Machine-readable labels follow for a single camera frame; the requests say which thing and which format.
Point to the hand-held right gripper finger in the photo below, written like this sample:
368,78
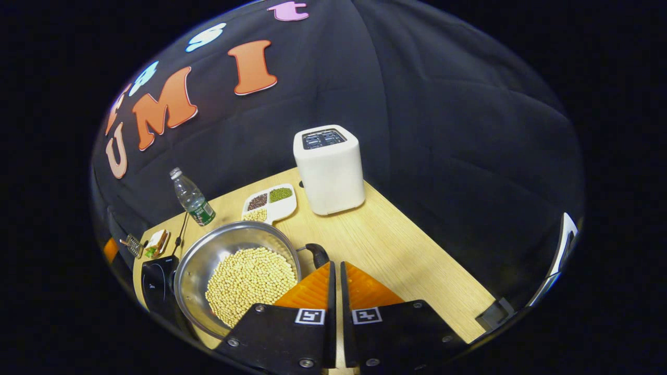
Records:
332,312
344,312

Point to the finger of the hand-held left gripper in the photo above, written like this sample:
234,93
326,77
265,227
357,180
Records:
110,250

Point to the black induction cooktop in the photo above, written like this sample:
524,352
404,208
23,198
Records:
156,284

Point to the pile of soybeans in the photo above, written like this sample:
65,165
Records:
245,281

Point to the sandwich with lettuce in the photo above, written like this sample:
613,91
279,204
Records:
156,242

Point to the clear plastic water bottle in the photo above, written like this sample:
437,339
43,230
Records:
195,203

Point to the white divided bean dish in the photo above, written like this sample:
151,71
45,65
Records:
284,208

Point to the white toaster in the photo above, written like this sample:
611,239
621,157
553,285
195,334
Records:
331,177

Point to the black backdrop cloth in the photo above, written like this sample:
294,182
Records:
417,130

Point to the white framed screen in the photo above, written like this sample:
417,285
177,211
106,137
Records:
568,229

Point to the black table bracket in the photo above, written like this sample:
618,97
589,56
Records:
495,312

